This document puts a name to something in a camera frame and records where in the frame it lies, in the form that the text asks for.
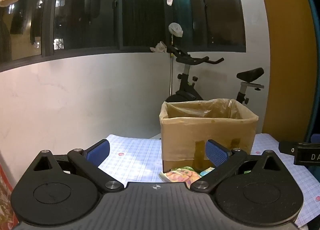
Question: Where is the floral pastel snack bag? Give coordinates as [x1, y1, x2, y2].
[158, 166, 202, 188]

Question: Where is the blue plaid bed sheet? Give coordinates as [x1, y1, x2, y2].
[98, 134, 319, 227]

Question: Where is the clear plastic box liner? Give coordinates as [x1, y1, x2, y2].
[159, 99, 259, 121]

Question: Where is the brown cardboard box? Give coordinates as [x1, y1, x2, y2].
[159, 98, 259, 173]

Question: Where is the black exercise bike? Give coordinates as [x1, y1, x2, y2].
[163, 43, 265, 107]

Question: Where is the red patterned item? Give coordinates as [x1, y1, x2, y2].
[0, 167, 18, 230]

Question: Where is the metal pole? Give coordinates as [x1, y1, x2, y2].
[169, 35, 174, 96]

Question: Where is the white rag on sill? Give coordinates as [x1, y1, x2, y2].
[150, 41, 167, 53]

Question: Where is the white cloth on handlebar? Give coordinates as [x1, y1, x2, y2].
[168, 23, 183, 37]

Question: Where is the dark window frame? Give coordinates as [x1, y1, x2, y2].
[1, 0, 246, 71]

